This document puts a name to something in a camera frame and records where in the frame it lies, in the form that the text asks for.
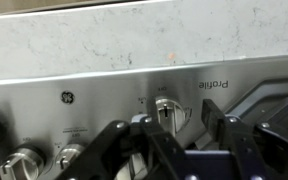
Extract stove knob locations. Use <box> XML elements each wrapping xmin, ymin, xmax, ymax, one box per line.
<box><xmin>0</xmin><ymin>146</ymin><xmax>46</xmax><ymax>180</ymax></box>
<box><xmin>155</xmin><ymin>97</ymin><xmax>186</xmax><ymax>136</ymax></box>
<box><xmin>55</xmin><ymin>144</ymin><xmax>85</xmax><ymax>170</ymax></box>

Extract black gas cooktop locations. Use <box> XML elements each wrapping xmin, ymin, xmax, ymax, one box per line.
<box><xmin>0</xmin><ymin>56</ymin><xmax>288</xmax><ymax>180</ymax></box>

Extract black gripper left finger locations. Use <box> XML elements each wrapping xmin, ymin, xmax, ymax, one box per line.
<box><xmin>55</xmin><ymin>117</ymin><xmax>188</xmax><ymax>180</ymax></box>

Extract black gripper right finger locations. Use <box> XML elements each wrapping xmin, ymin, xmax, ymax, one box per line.
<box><xmin>200</xmin><ymin>98</ymin><xmax>288</xmax><ymax>180</ymax></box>

